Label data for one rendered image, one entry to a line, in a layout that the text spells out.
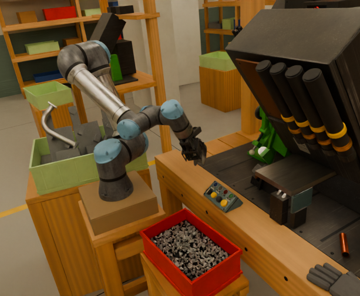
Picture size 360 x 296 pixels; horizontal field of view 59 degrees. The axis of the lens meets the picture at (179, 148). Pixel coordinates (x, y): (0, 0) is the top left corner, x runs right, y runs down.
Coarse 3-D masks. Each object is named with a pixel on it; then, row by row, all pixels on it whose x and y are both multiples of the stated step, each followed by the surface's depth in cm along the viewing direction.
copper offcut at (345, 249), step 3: (339, 234) 107; (342, 234) 106; (345, 234) 107; (339, 237) 106; (342, 237) 105; (345, 237) 105; (342, 240) 104; (345, 240) 104; (342, 243) 103; (345, 243) 103; (342, 246) 102; (345, 246) 102; (342, 249) 101; (345, 249) 101; (348, 249) 101; (342, 252) 100; (345, 252) 100; (348, 252) 100; (342, 255) 101; (345, 255) 100; (348, 255) 100
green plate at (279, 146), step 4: (272, 128) 120; (272, 132) 121; (276, 132) 121; (272, 136) 122; (276, 136) 122; (272, 140) 123; (276, 140) 122; (280, 140) 120; (268, 144) 125; (272, 144) 125; (276, 144) 123; (280, 144) 121; (268, 148) 126; (272, 148) 126; (276, 148) 124; (280, 148) 122; (284, 148) 120; (280, 152) 122; (284, 152) 120; (288, 152) 120; (284, 156) 121
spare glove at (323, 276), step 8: (328, 264) 96; (312, 272) 94; (320, 272) 94; (328, 272) 93; (336, 272) 93; (312, 280) 92; (320, 280) 91; (328, 280) 91; (336, 280) 91; (344, 280) 90; (352, 280) 90; (328, 288) 89; (336, 288) 88; (344, 288) 88; (352, 288) 87
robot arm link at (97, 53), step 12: (84, 48) 128; (96, 48) 132; (96, 60) 131; (108, 60) 138; (96, 72) 132; (108, 72) 137; (108, 84) 135; (132, 144) 137; (144, 144) 143; (132, 156) 137
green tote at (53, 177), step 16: (32, 144) 191; (32, 160) 172; (64, 160) 168; (80, 160) 171; (144, 160) 184; (32, 176) 166; (48, 176) 168; (64, 176) 171; (80, 176) 175; (96, 176) 178; (48, 192) 172
